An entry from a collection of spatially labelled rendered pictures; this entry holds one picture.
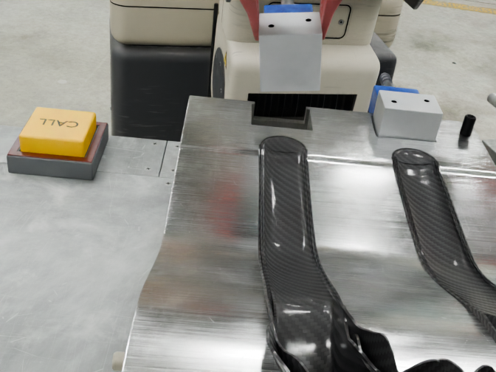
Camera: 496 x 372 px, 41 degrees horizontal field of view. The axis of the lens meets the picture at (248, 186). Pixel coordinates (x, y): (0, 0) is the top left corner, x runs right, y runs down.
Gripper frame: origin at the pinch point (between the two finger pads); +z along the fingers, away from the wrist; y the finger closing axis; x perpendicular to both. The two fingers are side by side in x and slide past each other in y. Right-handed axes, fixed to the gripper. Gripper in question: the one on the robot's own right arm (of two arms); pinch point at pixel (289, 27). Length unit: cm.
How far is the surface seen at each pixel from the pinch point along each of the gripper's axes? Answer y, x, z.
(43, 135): -22.7, -0.5, 10.5
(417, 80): 64, 201, 140
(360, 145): 5.9, -5.8, 7.8
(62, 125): -21.5, 1.5, 11.0
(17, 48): -107, 195, 117
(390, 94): 8.8, -0.7, 6.3
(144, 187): -13.6, -2.9, 15.1
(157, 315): -7.0, -30.5, -2.3
